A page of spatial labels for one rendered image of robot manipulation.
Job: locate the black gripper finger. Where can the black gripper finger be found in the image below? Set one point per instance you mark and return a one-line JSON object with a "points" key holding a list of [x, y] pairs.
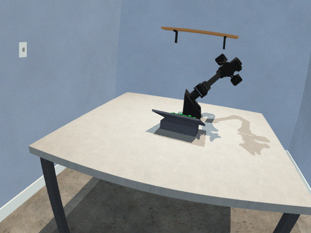
{"points": [[235, 78], [222, 61]]}

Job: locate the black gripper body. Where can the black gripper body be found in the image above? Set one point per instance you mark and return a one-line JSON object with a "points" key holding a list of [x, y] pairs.
{"points": [[228, 69]]}

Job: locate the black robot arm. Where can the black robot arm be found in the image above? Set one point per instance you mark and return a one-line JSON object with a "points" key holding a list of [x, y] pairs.
{"points": [[204, 87]]}

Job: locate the grey switch panel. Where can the grey switch panel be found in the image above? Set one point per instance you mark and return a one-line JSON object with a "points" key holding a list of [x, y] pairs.
{"points": [[179, 123]]}

